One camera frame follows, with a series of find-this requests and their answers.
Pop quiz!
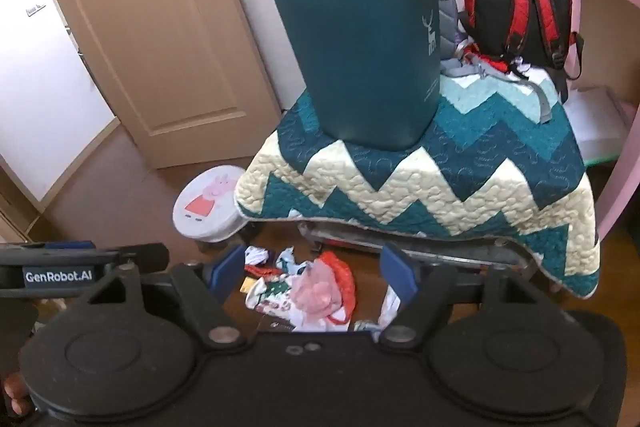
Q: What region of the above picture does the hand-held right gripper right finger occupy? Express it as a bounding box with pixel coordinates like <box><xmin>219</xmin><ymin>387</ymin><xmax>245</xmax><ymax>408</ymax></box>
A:
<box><xmin>379</xmin><ymin>243</ymin><xmax>576</xmax><ymax>350</ymax></box>

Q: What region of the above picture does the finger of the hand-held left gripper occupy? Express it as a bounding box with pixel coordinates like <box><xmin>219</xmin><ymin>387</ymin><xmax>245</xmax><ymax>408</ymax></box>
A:
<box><xmin>0</xmin><ymin>242</ymin><xmax>171</xmax><ymax>284</ymax></box>

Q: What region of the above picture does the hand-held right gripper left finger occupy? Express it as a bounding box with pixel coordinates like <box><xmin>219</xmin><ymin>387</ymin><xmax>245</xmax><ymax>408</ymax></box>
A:
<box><xmin>60</xmin><ymin>245</ymin><xmax>248</xmax><ymax>350</ymax></box>

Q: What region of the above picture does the green white printed wrapper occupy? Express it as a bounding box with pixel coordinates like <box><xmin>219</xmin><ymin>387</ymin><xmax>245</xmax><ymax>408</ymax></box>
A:
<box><xmin>245</xmin><ymin>273</ymin><xmax>303</xmax><ymax>325</ymax></box>

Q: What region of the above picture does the red plastic bag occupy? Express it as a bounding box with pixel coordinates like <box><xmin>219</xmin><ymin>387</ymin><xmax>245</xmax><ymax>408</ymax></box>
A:
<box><xmin>318</xmin><ymin>251</ymin><xmax>357</xmax><ymax>327</ymax></box>

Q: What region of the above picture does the pink plastic bag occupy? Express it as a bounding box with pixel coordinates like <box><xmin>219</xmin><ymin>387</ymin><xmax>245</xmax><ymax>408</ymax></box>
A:
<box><xmin>290</xmin><ymin>261</ymin><xmax>347</xmax><ymax>320</ymax></box>

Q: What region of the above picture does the dark teal trash bin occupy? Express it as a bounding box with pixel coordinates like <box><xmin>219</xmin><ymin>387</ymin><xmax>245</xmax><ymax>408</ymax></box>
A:
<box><xmin>268</xmin><ymin>0</ymin><xmax>442</xmax><ymax>152</ymax></box>

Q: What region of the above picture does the person's left hand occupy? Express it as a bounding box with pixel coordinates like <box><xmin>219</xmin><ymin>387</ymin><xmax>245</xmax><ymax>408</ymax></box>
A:
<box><xmin>0</xmin><ymin>371</ymin><xmax>35</xmax><ymax>419</ymax></box>

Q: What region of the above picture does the crumpled grey paper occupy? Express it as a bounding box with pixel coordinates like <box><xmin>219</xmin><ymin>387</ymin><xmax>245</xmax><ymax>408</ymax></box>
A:
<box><xmin>276</xmin><ymin>248</ymin><xmax>297</xmax><ymax>275</ymax></box>

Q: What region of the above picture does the white round stool pig print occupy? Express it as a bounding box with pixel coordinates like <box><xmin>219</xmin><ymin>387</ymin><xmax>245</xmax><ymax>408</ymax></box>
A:
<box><xmin>172</xmin><ymin>164</ymin><xmax>251</xmax><ymax>244</ymax></box>

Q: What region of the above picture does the dark brown packet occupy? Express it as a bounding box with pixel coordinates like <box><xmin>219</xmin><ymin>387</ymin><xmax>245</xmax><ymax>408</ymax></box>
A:
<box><xmin>257</xmin><ymin>319</ymin><xmax>297</xmax><ymax>334</ymax></box>

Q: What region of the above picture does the teal cream zigzag quilt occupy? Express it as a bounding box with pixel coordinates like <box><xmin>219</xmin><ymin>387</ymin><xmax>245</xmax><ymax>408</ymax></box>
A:
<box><xmin>234</xmin><ymin>67</ymin><xmax>601</xmax><ymax>299</ymax></box>

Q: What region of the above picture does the white cabinet door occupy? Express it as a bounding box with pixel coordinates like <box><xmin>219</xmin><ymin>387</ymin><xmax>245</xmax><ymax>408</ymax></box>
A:
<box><xmin>0</xmin><ymin>0</ymin><xmax>121</xmax><ymax>202</ymax></box>

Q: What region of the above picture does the beige wooden door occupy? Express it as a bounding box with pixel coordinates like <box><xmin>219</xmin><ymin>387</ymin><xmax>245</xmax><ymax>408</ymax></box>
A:
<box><xmin>27</xmin><ymin>0</ymin><xmax>283</xmax><ymax>170</ymax></box>

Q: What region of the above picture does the pink desk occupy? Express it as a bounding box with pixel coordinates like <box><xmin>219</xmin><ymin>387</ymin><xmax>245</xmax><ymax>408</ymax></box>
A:
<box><xmin>557</xmin><ymin>0</ymin><xmax>640</xmax><ymax>253</ymax></box>

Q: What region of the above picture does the white board green edge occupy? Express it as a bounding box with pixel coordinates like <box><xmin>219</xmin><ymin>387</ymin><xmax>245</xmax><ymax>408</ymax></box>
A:
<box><xmin>564</xmin><ymin>86</ymin><xmax>632</xmax><ymax>165</ymax></box>

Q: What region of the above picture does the metal table frame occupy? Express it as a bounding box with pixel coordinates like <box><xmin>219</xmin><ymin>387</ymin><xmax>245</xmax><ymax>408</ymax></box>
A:
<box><xmin>297</xmin><ymin>219</ymin><xmax>561</xmax><ymax>293</ymax></box>

